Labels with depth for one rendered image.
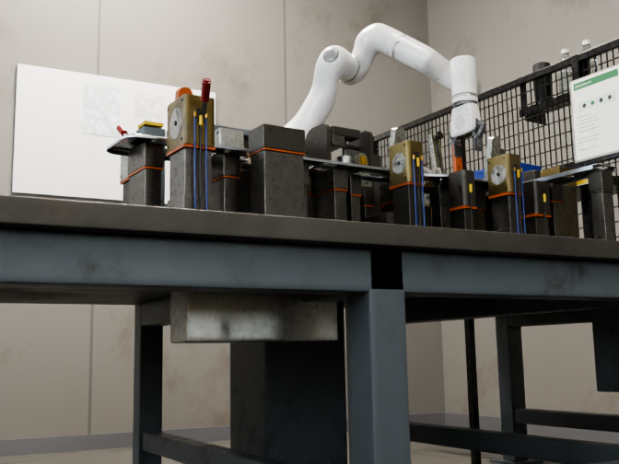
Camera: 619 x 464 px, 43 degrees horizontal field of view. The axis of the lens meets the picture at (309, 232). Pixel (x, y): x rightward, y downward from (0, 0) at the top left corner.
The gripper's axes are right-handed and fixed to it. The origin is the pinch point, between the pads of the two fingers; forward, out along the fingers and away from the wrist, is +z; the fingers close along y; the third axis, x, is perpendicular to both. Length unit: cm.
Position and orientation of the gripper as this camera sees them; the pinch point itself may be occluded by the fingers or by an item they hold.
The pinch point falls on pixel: (467, 151)
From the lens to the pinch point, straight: 263.3
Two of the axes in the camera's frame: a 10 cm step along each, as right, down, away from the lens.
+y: 5.4, -1.4, -8.3
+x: 8.4, 0.7, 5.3
